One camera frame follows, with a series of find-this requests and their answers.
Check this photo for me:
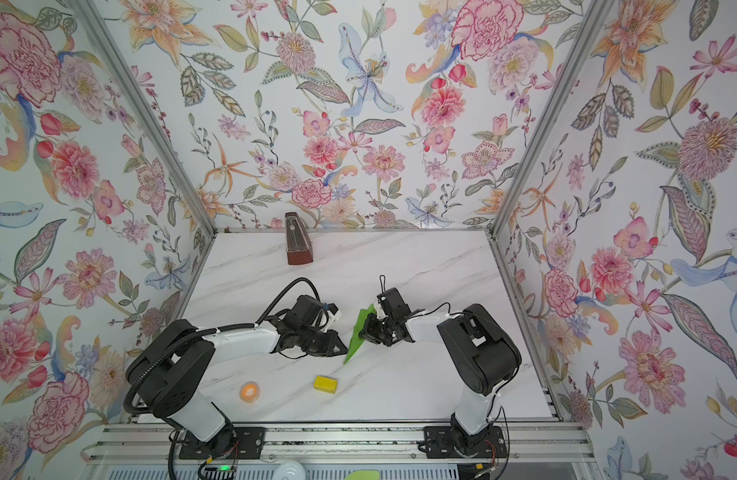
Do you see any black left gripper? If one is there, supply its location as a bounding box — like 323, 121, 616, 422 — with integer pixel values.
296, 326, 352, 358

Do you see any green square paper sheet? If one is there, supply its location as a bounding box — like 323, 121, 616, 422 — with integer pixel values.
344, 304, 376, 365

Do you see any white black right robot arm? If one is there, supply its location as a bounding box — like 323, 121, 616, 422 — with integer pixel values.
358, 288, 522, 442

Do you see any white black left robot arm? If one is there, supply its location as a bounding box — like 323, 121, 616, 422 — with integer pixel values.
124, 295, 348, 447

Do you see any yellow sponge block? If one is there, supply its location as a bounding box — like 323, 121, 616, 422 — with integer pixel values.
314, 375, 338, 394

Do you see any brown wooden metronome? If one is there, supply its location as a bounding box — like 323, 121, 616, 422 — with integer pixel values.
284, 212, 314, 265

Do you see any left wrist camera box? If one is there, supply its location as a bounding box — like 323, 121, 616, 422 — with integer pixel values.
322, 303, 342, 331

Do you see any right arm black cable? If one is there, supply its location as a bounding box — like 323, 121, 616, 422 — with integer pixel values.
409, 301, 453, 322

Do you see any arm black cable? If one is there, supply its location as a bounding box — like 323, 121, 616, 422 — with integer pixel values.
255, 276, 322, 328
409, 301, 453, 322

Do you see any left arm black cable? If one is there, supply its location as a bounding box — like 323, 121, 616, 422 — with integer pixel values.
255, 276, 322, 328

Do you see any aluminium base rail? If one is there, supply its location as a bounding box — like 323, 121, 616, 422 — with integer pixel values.
80, 421, 594, 464

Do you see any aluminium frame post right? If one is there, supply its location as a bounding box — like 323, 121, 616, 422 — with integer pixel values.
486, 1, 611, 240

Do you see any aluminium frame post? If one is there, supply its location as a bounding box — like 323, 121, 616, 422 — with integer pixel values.
486, 1, 611, 240
68, 0, 218, 241

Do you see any aluminium frame post left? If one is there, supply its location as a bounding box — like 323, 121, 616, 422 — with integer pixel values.
68, 0, 218, 241

